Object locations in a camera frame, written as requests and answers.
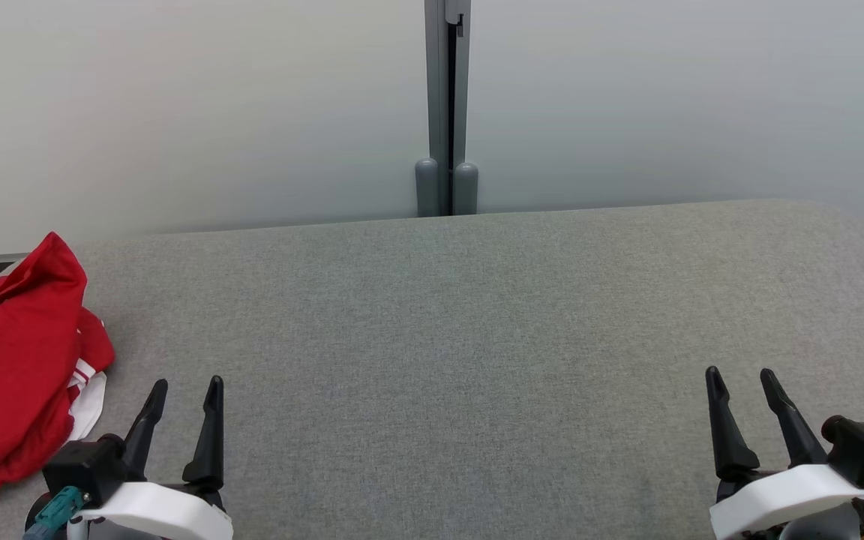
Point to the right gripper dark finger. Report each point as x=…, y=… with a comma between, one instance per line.
x=728, y=435
x=796, y=427

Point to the red shorts white side stripes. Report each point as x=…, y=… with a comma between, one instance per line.
x=8, y=375

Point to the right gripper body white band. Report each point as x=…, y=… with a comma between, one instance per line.
x=784, y=499

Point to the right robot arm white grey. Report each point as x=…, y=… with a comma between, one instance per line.
x=814, y=525

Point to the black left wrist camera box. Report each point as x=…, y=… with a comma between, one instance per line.
x=83, y=465

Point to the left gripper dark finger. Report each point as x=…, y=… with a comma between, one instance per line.
x=208, y=442
x=145, y=427

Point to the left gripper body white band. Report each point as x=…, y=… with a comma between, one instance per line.
x=162, y=510

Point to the teal left camera connector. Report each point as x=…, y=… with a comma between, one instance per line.
x=57, y=510

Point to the grey partition post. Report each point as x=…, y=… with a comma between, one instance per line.
x=447, y=82

